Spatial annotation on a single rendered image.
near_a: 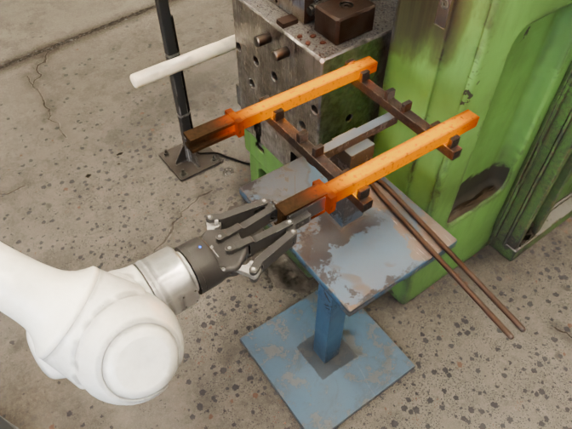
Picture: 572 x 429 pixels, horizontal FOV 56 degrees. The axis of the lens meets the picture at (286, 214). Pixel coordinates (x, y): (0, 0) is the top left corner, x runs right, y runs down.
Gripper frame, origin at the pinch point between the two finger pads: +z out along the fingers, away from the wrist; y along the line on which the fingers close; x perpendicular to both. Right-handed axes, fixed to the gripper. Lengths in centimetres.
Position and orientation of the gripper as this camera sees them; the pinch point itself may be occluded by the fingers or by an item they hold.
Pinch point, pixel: (302, 207)
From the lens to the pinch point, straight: 82.0
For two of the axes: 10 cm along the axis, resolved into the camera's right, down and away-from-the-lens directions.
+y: 5.9, 6.2, -5.2
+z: 8.0, -4.5, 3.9
